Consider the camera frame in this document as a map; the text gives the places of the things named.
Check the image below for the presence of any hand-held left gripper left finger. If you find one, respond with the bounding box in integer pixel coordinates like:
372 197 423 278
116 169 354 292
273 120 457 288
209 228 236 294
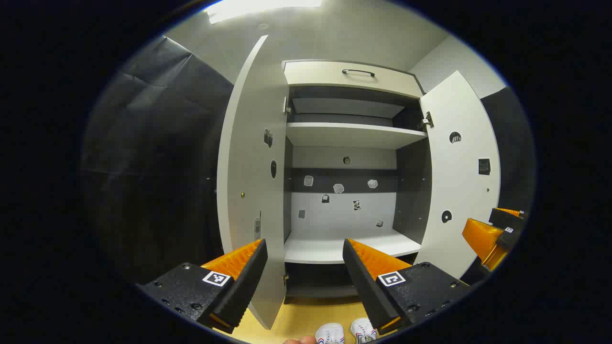
136 239 268 334

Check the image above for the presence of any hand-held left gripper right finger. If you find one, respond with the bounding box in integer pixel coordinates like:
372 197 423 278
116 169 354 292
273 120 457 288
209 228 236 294
342 239 471 335

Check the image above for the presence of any white striped shoe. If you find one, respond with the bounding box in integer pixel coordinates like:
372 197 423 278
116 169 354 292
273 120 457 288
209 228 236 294
315 323 345 344
350 318 379 344

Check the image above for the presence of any white cabinet door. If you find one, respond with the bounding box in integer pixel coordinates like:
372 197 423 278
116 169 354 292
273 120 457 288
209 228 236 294
217 34 290 330
414 71 501 280

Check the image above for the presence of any white grey shoe cabinet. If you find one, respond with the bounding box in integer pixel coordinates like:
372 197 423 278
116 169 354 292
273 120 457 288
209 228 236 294
282 59 433 305

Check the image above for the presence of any white cabinet shelf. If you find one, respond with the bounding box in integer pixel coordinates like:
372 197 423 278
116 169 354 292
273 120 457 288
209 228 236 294
286 122 427 150
284 228 422 265

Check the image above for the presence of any beige cabinet drawer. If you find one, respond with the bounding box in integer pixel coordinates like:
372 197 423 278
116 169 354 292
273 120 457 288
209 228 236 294
283 60 425 99

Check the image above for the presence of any ceiling light panel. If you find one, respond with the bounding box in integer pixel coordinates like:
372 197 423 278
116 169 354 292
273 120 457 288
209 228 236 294
206 0 323 24

